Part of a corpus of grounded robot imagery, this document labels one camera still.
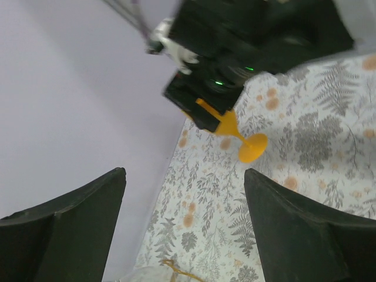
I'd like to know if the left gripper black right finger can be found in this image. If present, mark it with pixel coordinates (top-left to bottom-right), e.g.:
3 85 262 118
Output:
244 169 375 281

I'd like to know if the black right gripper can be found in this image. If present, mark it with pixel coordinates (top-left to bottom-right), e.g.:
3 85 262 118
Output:
163 55 259 132

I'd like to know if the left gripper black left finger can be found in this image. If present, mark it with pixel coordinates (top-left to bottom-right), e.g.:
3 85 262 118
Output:
1 167 126 281

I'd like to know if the orange plastic wine glass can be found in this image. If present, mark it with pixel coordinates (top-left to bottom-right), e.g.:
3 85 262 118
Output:
196 99 268 163

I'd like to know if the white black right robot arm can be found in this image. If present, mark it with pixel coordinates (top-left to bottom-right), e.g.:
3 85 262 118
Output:
164 1 375 132

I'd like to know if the front clear wine glass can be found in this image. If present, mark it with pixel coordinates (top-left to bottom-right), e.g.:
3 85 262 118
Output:
117 266 176 282

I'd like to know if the floral patterned table mat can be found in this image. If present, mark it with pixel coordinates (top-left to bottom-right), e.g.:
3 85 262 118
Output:
133 54 376 282

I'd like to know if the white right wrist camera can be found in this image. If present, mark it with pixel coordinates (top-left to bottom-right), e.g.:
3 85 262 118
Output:
146 18 199 75

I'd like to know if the gold wire wine glass rack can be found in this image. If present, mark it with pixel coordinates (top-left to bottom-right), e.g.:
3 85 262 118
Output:
162 259 204 282

